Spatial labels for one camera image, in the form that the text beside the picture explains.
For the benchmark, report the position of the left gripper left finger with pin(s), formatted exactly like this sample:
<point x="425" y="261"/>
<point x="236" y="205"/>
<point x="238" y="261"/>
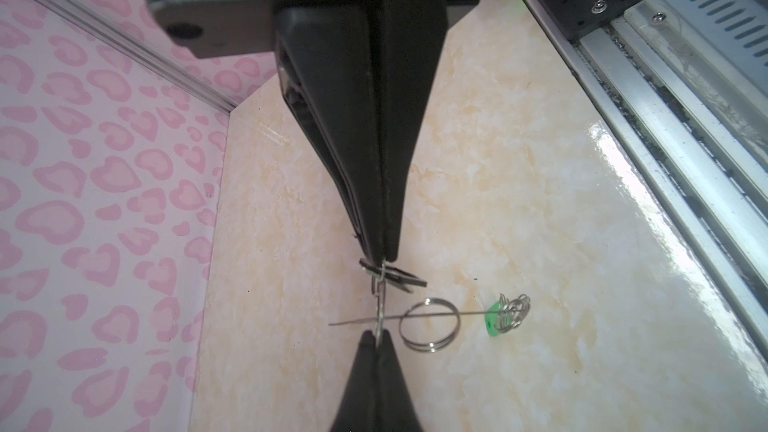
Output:
<point x="357" y="409"/>

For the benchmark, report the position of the metal key holder plate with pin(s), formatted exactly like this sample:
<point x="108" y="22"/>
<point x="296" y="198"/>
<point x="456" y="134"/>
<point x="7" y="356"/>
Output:
<point x="433" y="323"/>

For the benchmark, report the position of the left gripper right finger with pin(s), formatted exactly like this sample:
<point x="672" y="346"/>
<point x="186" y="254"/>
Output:
<point x="394" y="407"/>

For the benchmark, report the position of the right corner aluminium post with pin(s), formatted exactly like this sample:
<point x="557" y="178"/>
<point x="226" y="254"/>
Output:
<point x="91" y="22"/>

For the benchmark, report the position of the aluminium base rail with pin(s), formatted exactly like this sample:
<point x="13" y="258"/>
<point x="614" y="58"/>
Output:
<point x="683" y="86"/>

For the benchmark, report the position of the key with green tag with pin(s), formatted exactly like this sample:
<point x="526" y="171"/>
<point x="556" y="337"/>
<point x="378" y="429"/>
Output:
<point x="491" y="318"/>

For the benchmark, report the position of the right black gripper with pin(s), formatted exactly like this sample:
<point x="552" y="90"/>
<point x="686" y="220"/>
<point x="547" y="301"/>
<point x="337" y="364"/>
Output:
<point x="323" y="49"/>

